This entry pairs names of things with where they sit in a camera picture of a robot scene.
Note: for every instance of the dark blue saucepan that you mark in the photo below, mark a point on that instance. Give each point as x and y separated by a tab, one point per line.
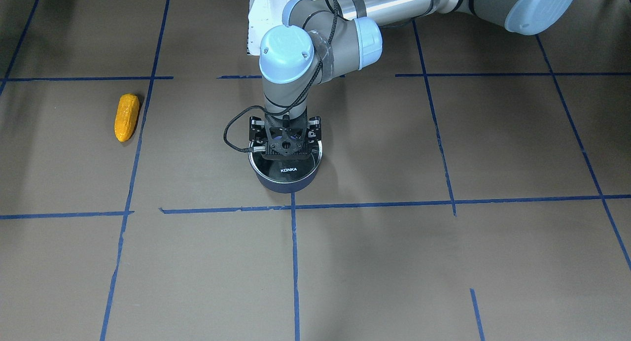
286	188

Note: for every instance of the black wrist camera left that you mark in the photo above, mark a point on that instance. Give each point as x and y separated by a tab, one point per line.
287	144

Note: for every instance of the yellow corn cob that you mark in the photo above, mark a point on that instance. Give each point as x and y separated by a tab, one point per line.
126	117

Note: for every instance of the glass pot lid blue knob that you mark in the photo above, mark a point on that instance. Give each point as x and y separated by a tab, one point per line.
286	172

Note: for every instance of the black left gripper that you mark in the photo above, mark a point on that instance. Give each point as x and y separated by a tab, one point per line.
256	129

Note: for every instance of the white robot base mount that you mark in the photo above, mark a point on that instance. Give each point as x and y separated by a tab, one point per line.
263	15

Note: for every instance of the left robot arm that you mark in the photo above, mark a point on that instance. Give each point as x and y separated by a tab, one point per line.
301	43

